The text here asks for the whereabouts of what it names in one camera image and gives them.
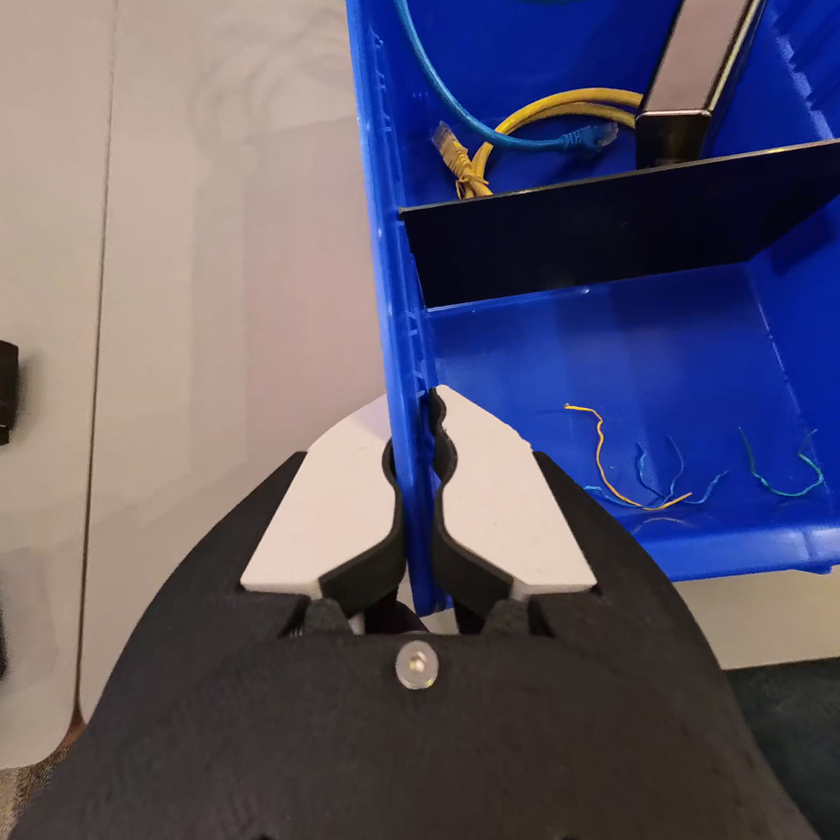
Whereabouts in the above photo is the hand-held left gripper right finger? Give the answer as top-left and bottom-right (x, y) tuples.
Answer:
(428, 385), (597, 626)

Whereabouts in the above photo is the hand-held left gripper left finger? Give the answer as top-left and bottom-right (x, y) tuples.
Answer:
(240, 396), (406, 616)

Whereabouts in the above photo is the blue plastic bin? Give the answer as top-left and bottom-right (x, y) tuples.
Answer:
(345, 0), (840, 618)

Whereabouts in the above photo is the yellow ethernet cable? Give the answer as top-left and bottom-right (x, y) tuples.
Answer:
(430, 88), (645, 200)

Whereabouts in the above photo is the blue ethernet cable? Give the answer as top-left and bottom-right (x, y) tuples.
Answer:
(392, 0), (620, 156)

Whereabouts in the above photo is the black ethernet splitter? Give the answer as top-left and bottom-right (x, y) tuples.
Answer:
(634, 0), (770, 173)

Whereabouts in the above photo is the yellow twist tie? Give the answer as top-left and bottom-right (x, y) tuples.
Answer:
(563, 403), (694, 513)

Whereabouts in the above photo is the blue twist tie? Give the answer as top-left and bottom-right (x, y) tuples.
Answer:
(583, 435), (731, 511)

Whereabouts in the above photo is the green twist tie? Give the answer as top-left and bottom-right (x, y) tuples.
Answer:
(738, 427), (826, 498)

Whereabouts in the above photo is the black divider panel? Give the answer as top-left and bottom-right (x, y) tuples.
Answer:
(398, 138), (840, 311)

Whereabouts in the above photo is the small black object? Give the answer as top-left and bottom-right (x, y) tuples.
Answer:
(0, 340), (21, 447)

